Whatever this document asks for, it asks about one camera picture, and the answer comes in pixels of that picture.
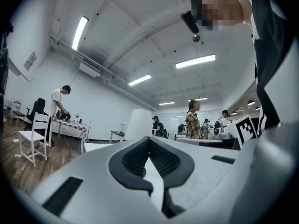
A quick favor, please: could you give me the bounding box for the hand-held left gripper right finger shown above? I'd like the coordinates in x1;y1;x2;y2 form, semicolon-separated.
149;136;241;224

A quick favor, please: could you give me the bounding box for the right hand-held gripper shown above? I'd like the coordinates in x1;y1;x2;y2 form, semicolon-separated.
175;115;258;151

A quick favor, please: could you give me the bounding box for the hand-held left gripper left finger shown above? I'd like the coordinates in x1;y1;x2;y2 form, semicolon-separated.
30;136;168;224

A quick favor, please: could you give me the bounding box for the table with checkered cloth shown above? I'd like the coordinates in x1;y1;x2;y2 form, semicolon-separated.
51;118;89;154

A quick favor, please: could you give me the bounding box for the black backpack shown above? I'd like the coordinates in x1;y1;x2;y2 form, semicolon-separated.
56;110;71;121

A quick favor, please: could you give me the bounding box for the white wooden chair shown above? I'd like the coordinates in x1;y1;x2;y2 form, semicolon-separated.
14;112;51;168

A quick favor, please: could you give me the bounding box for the person's black and white jersey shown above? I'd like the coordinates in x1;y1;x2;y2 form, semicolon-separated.
242;0;295;137

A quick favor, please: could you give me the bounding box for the black office chair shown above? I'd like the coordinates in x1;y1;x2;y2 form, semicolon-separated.
25;98;46;124

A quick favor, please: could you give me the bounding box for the white chair with dark seat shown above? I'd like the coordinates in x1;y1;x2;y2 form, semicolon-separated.
10;100;26;126

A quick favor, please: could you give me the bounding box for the white air conditioner unit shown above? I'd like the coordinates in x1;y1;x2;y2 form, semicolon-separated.
78;56;104;78

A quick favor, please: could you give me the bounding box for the person's head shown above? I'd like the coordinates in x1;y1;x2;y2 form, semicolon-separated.
190;0;253;32

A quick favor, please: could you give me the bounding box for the black head-worn camera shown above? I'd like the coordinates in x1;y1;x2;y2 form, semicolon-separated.
180;11;200;34

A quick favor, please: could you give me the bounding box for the wall poster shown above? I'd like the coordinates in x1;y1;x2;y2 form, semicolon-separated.
23;51;38;72

